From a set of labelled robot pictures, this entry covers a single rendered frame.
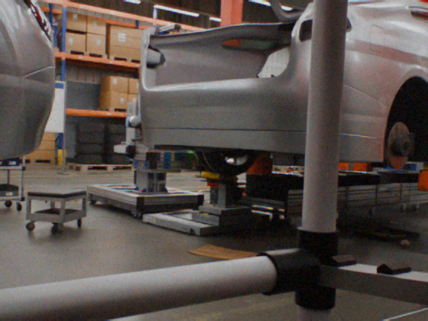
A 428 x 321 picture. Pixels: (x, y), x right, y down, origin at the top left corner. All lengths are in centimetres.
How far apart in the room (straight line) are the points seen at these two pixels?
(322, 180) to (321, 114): 5
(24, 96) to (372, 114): 207
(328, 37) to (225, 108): 279
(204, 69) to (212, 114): 127
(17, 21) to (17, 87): 21
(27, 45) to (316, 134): 152
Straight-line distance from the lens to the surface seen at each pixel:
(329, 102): 44
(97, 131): 1214
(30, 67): 188
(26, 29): 188
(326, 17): 45
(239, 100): 314
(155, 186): 578
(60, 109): 1093
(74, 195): 462
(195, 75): 447
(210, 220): 458
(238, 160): 483
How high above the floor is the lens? 84
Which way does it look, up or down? 3 degrees down
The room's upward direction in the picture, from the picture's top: 2 degrees clockwise
